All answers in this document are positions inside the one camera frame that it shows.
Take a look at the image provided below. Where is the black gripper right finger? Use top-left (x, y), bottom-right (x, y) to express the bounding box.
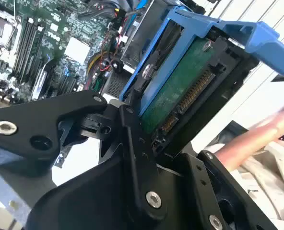
top-left (179, 150), bottom-right (279, 230)

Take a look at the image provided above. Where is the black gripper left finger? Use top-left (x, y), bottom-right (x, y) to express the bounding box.
top-left (0, 90), bottom-right (168, 221)

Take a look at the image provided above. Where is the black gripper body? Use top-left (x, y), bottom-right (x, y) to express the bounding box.
top-left (24, 153), bottom-right (231, 230)

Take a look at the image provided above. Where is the person's hand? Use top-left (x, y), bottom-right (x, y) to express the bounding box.
top-left (213, 97), bottom-right (284, 173)

